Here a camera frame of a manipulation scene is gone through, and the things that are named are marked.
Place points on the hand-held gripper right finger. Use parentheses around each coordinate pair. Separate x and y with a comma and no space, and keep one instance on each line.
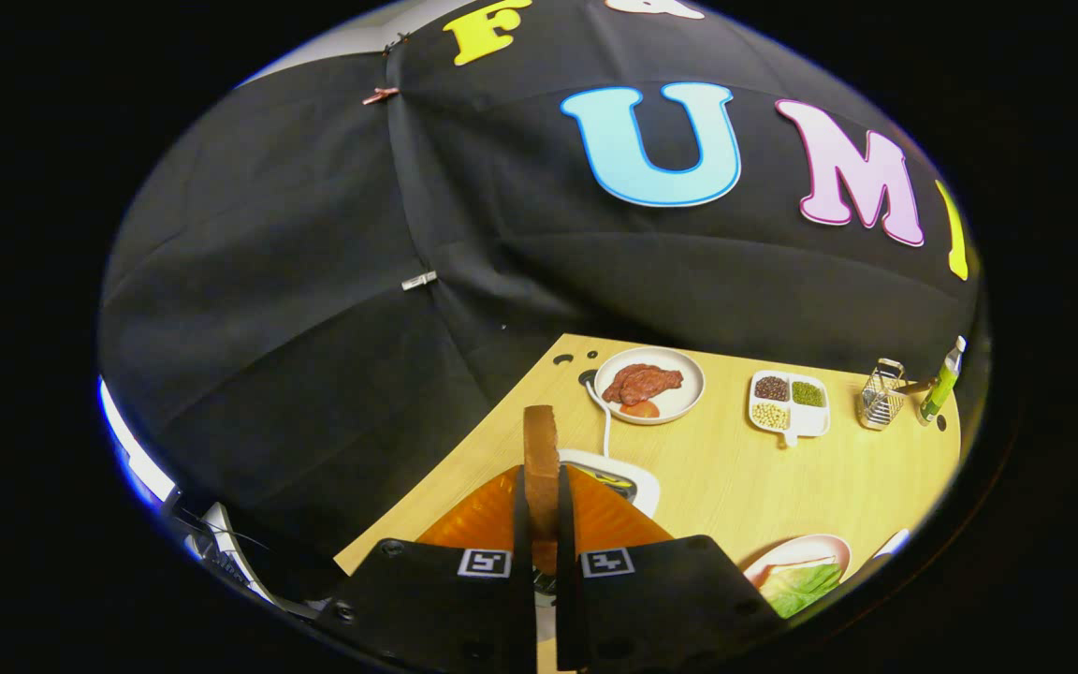
(661,608)

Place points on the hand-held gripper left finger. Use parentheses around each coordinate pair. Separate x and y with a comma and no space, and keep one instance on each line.
(427,608)

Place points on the green lettuce leaf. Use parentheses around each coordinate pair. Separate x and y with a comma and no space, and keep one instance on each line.
(801,588)

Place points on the toasted bread slice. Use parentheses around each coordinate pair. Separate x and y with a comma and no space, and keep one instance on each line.
(541,468)

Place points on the white toaster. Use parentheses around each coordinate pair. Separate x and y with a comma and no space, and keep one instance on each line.
(647,491)

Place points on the white bread slice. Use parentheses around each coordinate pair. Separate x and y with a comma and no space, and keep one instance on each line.
(796,564)

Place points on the pink round plate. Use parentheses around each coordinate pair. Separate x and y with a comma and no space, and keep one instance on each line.
(824,545)

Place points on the orange tomato slice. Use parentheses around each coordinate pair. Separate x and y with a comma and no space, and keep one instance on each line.
(640,409)

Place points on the round white plate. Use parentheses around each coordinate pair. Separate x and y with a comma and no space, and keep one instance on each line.
(684,398)

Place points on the brown meat steak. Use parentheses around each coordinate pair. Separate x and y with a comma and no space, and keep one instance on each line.
(642,382)

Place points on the white divided bean dish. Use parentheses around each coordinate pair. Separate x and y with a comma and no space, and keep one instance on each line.
(808,421)

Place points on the square white plate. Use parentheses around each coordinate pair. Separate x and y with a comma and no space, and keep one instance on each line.
(893,545)

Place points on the silver cloth clip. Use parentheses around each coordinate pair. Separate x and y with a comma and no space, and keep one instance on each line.
(418,280)

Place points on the black backdrop cloth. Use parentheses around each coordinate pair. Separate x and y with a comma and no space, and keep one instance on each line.
(314,281)

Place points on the green plastic bottle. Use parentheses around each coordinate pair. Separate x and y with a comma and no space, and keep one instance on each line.
(943,384)

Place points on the red cloth clip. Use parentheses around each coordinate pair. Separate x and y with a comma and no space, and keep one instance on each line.
(380,95)

